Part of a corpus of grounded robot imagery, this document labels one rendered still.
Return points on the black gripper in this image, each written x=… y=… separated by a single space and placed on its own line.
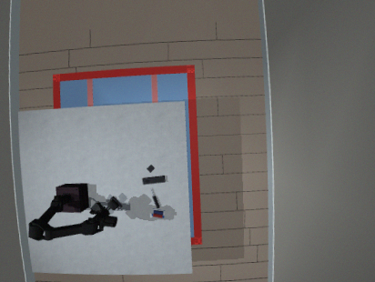
x=111 y=204

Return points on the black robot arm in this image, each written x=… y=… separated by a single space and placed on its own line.
x=88 y=227

